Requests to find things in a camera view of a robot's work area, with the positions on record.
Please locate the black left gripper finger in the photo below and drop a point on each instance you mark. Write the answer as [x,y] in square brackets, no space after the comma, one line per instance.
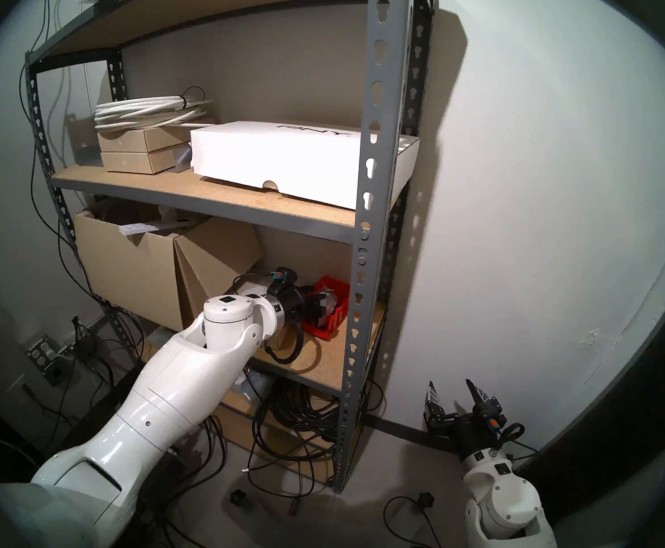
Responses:
[322,316]
[317,297]

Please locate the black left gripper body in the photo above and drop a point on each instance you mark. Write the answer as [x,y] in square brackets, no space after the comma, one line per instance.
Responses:
[297,306]

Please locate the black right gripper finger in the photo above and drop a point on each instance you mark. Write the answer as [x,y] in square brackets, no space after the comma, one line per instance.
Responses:
[433,407]
[484,403]

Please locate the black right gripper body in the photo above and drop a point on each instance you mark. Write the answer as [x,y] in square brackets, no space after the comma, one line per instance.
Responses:
[464,432]

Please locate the clear bag with QR label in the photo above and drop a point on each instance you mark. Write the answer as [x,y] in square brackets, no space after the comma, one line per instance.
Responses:
[332,314]

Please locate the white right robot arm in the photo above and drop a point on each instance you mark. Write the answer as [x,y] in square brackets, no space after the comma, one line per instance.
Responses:
[504,495]

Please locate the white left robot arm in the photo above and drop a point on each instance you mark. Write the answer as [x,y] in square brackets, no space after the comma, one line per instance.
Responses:
[161,393]

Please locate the grey metal rack shelf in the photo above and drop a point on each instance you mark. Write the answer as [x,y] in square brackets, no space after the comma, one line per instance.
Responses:
[375,153]

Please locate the red plastic bin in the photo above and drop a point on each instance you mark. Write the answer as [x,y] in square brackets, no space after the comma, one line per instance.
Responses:
[342,318]

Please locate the dark baseboard strip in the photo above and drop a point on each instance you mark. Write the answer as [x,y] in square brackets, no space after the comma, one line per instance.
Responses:
[401,430]

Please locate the flat cardboard box white disc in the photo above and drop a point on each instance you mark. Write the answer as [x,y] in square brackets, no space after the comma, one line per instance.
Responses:
[250,290]

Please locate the black knob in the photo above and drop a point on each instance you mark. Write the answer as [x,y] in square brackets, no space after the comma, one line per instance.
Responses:
[240,498]
[425,500]

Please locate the plastic bag with pink label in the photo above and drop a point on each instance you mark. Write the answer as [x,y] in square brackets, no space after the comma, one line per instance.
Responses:
[250,387]

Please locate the large white PNY box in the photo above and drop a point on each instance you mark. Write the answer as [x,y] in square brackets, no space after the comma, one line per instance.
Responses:
[264,153]

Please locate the large open cardboard box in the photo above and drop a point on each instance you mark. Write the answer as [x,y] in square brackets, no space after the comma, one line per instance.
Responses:
[127,267]

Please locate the white plastic strip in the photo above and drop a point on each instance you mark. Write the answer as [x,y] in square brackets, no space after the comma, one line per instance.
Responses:
[138,229]

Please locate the small tan cardboard box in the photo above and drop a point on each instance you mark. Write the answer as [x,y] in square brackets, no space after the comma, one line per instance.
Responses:
[130,163]
[127,140]

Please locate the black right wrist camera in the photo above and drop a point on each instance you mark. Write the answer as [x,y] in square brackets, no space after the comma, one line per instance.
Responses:
[491,424]

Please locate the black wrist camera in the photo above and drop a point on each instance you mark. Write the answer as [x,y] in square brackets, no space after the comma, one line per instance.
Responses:
[287,277]
[491,424]

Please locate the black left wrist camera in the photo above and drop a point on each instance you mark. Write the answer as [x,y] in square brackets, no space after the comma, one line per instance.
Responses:
[287,277]

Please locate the grey wall power outlet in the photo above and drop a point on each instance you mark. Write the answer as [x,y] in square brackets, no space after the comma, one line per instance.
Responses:
[44,355]

